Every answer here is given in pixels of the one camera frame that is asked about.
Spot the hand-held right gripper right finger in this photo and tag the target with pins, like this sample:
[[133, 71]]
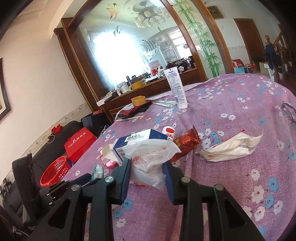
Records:
[[168, 183]]

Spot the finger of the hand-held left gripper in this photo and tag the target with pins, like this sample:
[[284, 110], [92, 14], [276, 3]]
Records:
[[55, 197], [78, 179]]

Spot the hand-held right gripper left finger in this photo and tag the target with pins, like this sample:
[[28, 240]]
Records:
[[126, 180]]

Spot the pale teal wrapper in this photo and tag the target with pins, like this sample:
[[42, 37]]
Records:
[[97, 171]]

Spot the red plastic basket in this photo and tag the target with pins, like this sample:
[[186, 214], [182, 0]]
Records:
[[54, 172]]

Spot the clear plastic bag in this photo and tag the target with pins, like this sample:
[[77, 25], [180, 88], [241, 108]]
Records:
[[148, 162]]

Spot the small white bottle red label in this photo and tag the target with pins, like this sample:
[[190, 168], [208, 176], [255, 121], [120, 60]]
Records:
[[168, 133]]

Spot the red and clear plastic wrapper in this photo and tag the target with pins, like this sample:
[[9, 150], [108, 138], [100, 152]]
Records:
[[108, 162]]

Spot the black sofa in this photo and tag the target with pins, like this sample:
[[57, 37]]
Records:
[[44, 155]]

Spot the red cardboard box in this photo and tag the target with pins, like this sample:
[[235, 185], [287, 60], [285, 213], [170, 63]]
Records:
[[79, 144]]

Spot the red-brown snack wrapper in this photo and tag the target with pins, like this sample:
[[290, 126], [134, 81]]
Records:
[[185, 143]]

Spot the blue and white carton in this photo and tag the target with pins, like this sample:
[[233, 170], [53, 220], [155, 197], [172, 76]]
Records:
[[138, 139]]

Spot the red ornament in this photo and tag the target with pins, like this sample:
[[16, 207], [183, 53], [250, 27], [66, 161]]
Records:
[[56, 129]]

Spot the black bag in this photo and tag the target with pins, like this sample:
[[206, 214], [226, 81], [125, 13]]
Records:
[[93, 124]]

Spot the wooden stick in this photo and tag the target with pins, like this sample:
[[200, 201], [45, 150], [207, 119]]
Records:
[[129, 118]]

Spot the dark red pouch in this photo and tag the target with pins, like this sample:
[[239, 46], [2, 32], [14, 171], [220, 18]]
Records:
[[136, 110]]

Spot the crumpled white wrapper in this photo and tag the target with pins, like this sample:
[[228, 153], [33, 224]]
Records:
[[231, 146]]

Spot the clear straw packets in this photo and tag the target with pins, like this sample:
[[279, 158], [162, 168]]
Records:
[[165, 103]]

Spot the yellow plastic bowl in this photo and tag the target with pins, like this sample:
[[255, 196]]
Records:
[[138, 100]]

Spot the white lotion tube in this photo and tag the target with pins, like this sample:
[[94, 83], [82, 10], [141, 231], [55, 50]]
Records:
[[175, 90]]

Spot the metal pot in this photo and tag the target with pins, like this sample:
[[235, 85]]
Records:
[[122, 87]]

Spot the yellow container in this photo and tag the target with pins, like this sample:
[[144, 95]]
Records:
[[136, 85]]

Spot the wooden sideboard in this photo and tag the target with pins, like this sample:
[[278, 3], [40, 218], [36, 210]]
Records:
[[159, 85]]

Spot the teal box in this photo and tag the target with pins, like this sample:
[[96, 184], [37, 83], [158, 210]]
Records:
[[240, 70]]

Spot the small red gift box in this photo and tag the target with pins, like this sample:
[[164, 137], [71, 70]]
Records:
[[237, 63]]

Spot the eyeglasses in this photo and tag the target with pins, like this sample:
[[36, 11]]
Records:
[[288, 111]]

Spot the brown cardboard box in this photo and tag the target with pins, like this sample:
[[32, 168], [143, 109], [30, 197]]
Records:
[[266, 69]]

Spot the wooden door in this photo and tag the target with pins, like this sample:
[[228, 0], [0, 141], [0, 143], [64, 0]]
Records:
[[248, 41]]

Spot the dark hanging jacket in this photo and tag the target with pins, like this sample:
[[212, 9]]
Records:
[[271, 55]]

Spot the small gold framed picture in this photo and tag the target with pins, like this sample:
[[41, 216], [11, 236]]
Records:
[[215, 12]]

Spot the wooden stair railing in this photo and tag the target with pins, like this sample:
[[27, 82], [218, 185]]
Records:
[[284, 46]]

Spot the dark framed wall picture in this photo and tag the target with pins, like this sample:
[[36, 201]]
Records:
[[3, 102]]

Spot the etched glass partition wooden frame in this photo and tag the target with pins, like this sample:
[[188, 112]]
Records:
[[111, 46]]

